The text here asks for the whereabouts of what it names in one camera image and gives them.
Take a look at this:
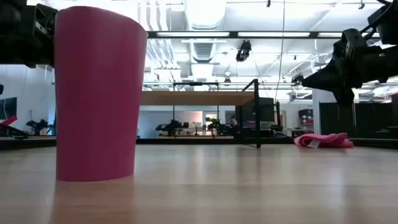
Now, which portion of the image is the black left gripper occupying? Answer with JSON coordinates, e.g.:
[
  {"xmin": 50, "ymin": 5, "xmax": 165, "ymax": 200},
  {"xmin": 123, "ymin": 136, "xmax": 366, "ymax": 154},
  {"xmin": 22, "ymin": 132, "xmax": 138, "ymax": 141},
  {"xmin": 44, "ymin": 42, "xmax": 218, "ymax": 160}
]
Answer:
[{"xmin": 0, "ymin": 30, "xmax": 56, "ymax": 68}]

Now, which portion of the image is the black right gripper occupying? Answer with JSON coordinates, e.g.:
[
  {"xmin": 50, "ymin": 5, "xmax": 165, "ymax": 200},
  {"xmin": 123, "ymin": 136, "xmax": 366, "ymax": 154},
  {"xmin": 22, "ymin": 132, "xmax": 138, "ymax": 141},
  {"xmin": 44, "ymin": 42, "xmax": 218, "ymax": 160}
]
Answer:
[{"xmin": 301, "ymin": 44, "xmax": 398, "ymax": 108}]

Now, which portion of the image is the tall pink plastic cup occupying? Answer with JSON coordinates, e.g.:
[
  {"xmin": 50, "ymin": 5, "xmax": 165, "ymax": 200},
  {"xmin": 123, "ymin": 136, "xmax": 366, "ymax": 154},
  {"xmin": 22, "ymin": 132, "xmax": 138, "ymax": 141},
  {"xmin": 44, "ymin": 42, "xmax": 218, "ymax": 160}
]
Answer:
[{"xmin": 54, "ymin": 6, "xmax": 148, "ymax": 182}]

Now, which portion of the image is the black room partition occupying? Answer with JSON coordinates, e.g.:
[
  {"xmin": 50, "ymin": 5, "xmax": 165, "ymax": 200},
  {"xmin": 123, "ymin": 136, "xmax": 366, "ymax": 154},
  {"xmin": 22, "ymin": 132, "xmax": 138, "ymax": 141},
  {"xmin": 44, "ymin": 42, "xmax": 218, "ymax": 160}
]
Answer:
[{"xmin": 318, "ymin": 101, "xmax": 398, "ymax": 139}]

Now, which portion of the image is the pink folded cloth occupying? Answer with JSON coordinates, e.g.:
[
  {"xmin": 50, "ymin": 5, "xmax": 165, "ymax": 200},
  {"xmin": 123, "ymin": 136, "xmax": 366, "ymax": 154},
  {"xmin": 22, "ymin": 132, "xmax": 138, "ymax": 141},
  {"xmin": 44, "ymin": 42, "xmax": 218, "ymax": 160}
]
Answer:
[{"xmin": 293, "ymin": 133, "xmax": 354, "ymax": 149}]

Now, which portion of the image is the black computer monitor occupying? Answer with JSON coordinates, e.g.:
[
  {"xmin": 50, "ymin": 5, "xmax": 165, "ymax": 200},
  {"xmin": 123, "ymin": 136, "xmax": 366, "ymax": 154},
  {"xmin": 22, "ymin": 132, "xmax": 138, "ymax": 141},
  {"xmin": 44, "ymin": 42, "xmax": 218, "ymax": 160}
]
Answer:
[{"xmin": 235, "ymin": 97, "xmax": 275, "ymax": 123}]

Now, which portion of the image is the black overhead light bar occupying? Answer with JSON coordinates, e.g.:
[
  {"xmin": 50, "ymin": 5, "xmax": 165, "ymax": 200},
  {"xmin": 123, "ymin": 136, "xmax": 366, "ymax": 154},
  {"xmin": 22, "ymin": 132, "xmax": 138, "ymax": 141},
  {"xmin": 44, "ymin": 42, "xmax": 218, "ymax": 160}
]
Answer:
[{"xmin": 146, "ymin": 30, "xmax": 345, "ymax": 39}]

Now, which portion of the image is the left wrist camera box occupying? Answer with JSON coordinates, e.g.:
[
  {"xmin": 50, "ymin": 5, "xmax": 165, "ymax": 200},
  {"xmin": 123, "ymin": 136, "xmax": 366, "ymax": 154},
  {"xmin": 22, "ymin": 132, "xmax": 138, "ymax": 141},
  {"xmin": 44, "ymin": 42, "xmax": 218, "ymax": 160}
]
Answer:
[{"xmin": 32, "ymin": 3, "xmax": 58, "ymax": 43}]

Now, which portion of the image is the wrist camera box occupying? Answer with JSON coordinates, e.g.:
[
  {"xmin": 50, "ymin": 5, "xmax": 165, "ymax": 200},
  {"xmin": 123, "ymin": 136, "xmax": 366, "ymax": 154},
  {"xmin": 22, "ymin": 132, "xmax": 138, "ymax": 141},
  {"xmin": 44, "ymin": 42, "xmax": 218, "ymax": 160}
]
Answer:
[
  {"xmin": 333, "ymin": 28, "xmax": 369, "ymax": 62},
  {"xmin": 32, "ymin": 3, "xmax": 58, "ymax": 43}
]

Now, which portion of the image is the black ceiling mounted camera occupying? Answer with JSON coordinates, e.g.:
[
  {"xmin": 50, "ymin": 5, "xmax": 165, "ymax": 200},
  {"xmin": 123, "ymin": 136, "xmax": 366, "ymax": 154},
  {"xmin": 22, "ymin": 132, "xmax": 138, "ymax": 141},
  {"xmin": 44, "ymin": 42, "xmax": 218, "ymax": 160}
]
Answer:
[{"xmin": 290, "ymin": 73, "xmax": 305, "ymax": 86}]

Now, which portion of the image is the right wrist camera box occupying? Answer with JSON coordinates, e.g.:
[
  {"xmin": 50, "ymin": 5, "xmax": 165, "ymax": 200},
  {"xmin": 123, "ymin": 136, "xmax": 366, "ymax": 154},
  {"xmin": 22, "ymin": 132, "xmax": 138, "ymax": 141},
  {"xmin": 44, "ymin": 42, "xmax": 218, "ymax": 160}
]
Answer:
[{"xmin": 333, "ymin": 28, "xmax": 369, "ymax": 62}]

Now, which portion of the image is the dark wall screen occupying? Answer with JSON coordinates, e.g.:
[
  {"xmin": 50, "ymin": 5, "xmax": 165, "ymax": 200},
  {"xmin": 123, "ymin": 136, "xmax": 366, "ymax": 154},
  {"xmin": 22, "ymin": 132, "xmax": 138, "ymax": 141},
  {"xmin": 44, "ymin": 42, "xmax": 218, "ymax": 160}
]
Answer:
[{"xmin": 0, "ymin": 96, "xmax": 18, "ymax": 121}]

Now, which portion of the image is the black overhead rig camera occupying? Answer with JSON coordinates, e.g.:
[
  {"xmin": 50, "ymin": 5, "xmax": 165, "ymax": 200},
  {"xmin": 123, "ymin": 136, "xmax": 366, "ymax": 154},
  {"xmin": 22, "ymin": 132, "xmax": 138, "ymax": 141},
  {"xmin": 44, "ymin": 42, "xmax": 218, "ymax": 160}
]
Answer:
[{"xmin": 235, "ymin": 39, "xmax": 252, "ymax": 63}]

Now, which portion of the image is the wooden shelf with black frame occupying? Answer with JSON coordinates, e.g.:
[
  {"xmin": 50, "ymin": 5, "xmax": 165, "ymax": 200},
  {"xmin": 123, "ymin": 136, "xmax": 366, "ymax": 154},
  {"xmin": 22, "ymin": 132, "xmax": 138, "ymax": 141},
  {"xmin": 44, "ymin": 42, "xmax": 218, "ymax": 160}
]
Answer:
[{"xmin": 141, "ymin": 78, "xmax": 262, "ymax": 149}]

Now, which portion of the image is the silver ceiling air duct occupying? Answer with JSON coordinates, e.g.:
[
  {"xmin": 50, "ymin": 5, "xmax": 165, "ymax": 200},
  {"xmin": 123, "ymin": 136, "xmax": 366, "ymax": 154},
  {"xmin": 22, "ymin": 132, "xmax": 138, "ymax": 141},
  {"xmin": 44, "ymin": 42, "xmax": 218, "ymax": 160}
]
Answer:
[{"xmin": 183, "ymin": 0, "xmax": 228, "ymax": 31}]

